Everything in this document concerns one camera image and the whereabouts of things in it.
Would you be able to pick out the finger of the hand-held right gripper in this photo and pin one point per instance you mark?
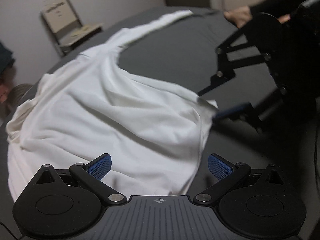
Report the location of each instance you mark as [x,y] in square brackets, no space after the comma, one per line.
[222,76]
[232,111]

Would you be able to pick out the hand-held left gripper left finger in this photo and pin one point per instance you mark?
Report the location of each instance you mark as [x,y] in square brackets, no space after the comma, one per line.
[100,166]

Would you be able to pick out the white shirt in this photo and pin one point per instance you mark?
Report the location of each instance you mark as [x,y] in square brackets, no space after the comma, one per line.
[100,105]

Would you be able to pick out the dark teal jacket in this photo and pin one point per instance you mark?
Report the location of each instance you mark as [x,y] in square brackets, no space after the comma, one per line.
[5,57]

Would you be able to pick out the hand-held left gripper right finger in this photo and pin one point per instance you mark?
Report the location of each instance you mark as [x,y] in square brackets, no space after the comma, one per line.
[220,166]

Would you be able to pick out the yellow cloth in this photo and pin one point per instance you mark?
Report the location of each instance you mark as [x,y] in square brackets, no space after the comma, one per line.
[85,30]

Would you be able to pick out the cream and black chair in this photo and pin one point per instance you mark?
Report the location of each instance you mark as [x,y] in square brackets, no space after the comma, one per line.
[61,12]

